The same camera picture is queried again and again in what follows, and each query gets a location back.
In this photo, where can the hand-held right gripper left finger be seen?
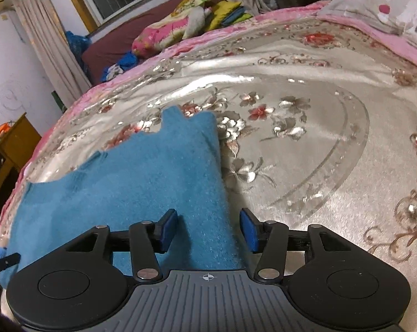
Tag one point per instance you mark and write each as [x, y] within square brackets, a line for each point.
[169, 230]

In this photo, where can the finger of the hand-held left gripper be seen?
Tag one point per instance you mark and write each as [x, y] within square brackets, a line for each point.
[4, 262]

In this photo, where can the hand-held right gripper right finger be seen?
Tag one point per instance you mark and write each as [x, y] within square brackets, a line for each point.
[248, 228]

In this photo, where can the blue fleece towel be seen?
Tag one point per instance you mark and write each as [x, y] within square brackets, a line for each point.
[142, 179]

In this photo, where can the blue white crumpled clothes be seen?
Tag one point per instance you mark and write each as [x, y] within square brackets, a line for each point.
[127, 60]

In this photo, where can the floral satin bedspread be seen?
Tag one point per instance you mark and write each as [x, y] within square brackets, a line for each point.
[298, 162]

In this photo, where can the wooden bedside cabinet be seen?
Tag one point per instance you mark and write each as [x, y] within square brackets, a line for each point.
[14, 141]

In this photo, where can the orange toy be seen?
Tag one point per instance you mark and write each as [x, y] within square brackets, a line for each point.
[2, 129]

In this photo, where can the green box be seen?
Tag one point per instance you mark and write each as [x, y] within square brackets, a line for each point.
[58, 102]

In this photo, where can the maroon sofa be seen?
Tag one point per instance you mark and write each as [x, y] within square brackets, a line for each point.
[108, 48]

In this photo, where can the pink floral quilt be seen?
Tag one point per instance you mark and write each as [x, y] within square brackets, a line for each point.
[160, 31]

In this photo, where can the blue plastic bag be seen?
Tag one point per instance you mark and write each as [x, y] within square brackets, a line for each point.
[75, 46]

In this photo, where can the white plush toy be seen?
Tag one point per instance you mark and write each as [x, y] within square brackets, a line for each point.
[194, 20]

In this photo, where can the yellow and blue cushions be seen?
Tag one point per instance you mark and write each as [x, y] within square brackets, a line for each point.
[225, 12]

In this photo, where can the pink sheet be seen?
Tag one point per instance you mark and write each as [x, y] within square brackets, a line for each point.
[384, 38]

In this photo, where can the white spotted pillow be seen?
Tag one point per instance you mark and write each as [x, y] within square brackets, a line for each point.
[367, 7]

